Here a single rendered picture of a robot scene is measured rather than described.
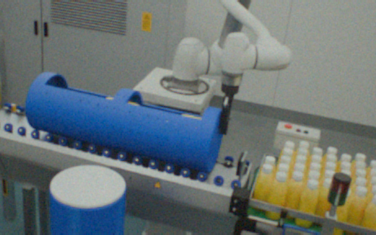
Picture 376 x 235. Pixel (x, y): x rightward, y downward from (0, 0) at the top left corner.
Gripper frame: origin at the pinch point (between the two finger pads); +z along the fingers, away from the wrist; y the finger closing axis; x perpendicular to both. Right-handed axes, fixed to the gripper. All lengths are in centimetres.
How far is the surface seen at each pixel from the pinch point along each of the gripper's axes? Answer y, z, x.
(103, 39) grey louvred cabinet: 151, 21, 131
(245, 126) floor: 252, 116, 22
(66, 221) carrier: -63, 20, 41
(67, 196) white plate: -59, 12, 43
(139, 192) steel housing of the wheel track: -15.6, 33.7, 31.0
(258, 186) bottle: -17.3, 14.5, -20.7
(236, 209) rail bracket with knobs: -26.0, 22.1, -14.1
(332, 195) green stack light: -41, -4, -47
